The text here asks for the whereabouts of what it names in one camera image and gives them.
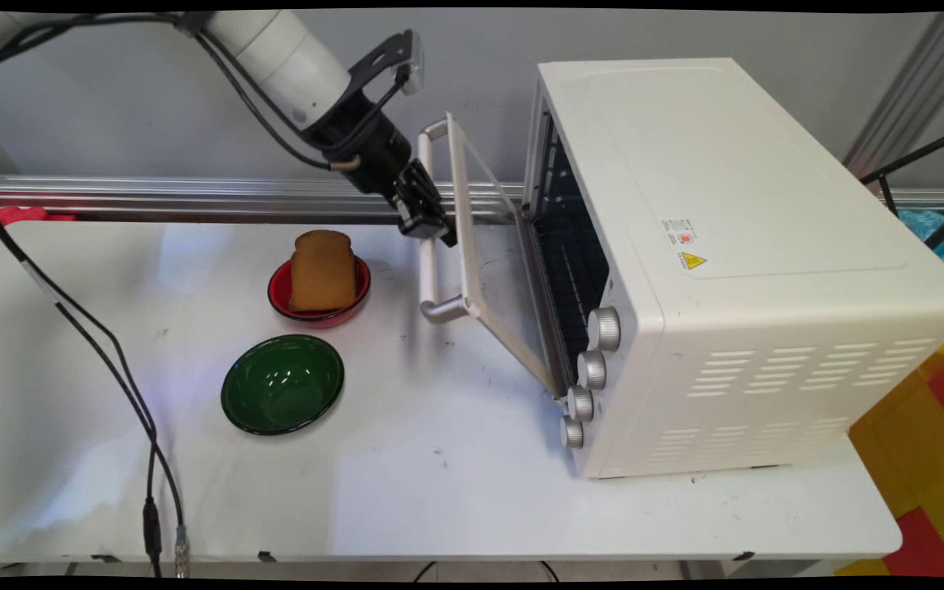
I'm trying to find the red bowl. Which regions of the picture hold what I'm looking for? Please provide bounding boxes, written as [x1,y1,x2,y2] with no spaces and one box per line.
[268,256,373,327]

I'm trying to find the green bowl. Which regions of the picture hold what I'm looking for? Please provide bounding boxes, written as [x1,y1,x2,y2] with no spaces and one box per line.
[220,334,346,436]

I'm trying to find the brown toast slice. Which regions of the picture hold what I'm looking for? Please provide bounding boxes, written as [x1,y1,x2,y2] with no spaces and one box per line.
[289,230,357,313]

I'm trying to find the blue patterned sheet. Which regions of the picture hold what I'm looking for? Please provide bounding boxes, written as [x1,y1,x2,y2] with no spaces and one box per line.
[896,209,944,285]

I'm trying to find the glass oven door silver handle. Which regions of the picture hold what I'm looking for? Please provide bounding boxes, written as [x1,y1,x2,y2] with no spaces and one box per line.
[416,113,569,400]

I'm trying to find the aluminium profile post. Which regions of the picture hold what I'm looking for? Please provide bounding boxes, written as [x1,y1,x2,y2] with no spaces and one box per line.
[843,11,944,194]

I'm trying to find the black cable silver plug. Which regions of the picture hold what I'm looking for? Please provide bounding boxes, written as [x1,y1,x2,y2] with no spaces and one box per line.
[0,179,192,578]

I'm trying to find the white toaster oven body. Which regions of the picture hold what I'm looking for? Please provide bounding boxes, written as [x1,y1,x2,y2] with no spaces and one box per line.
[521,57,944,480]

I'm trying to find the black metal frame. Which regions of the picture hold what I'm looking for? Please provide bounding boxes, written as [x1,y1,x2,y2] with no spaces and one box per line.
[860,123,944,271]

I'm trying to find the aluminium profile rail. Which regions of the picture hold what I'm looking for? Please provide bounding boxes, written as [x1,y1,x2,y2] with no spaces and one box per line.
[0,174,944,227]

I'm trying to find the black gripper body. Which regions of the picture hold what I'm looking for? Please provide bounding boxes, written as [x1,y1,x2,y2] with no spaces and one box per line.
[320,109,415,199]

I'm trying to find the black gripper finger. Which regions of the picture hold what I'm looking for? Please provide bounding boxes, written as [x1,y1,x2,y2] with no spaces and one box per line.
[393,191,442,240]
[409,160,459,249]

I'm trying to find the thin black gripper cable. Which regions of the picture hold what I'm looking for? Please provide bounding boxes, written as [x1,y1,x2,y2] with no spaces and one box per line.
[0,11,358,173]

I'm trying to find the black looped cable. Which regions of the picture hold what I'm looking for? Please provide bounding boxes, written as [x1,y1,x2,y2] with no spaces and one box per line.
[412,560,561,583]

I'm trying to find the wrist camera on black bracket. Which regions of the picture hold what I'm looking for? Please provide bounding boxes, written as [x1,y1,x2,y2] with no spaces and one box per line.
[347,30,425,111]

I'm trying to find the red cloth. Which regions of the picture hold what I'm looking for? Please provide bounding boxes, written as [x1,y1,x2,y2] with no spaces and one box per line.
[0,205,76,256]

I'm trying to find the yellow red foam mat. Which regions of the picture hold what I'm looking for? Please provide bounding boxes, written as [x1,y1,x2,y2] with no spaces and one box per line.
[835,324,944,579]

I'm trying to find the black wire oven rack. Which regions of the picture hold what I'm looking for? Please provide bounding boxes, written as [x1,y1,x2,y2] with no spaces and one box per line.
[533,115,610,360]

